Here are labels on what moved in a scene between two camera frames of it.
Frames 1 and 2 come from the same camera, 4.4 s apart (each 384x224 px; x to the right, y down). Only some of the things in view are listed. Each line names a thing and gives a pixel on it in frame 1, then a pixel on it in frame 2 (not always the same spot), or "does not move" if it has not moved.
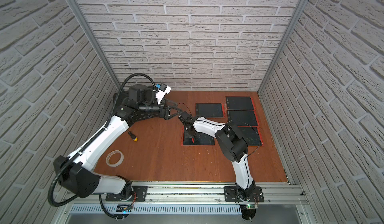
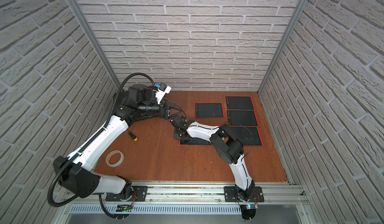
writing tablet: x=239 y=103 does not move
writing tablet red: x=210 y=110 does not move
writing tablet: x=251 y=134 does not move
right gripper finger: x=191 y=134 → x=179 y=135
